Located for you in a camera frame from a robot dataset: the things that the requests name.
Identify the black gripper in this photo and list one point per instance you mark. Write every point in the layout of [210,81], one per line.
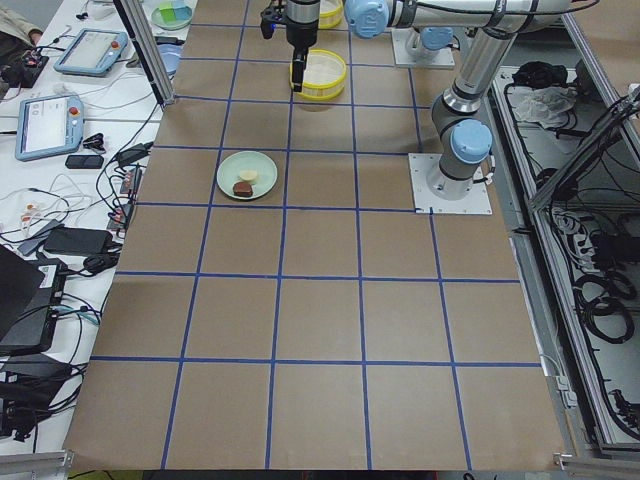
[301,25]

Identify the white steamed bun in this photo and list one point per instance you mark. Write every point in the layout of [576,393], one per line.
[248,175]

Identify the brown chocolate bun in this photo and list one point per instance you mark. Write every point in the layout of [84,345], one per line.
[242,189]

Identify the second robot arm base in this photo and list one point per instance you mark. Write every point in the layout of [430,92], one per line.
[429,47]

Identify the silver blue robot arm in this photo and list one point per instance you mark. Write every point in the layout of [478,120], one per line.
[498,23]

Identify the yellow steamer basket far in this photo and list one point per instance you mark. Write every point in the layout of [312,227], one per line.
[331,13]

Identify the light green plate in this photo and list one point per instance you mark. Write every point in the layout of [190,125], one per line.
[228,171]

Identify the light blue plate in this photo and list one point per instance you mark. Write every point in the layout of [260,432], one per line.
[171,57]

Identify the green plate with blocks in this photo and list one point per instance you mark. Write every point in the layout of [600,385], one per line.
[172,15]

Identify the upper blue teach pendant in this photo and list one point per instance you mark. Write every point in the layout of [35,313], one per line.
[92,53]

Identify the blue teach pendant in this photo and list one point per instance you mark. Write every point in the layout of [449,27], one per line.
[92,53]
[49,126]

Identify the black small remote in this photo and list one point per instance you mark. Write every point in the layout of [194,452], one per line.
[84,162]

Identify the crumpled white cloth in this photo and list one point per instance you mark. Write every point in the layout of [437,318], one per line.
[549,107]

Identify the lower blue teach pendant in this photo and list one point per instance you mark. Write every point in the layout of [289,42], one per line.
[49,126]

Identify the black laptop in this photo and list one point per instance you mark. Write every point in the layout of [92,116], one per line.
[30,292]

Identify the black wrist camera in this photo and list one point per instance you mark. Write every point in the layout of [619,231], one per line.
[271,16]

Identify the aluminium frame post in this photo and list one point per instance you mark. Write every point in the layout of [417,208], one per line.
[137,26]

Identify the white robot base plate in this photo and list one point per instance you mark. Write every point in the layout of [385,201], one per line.
[434,193]

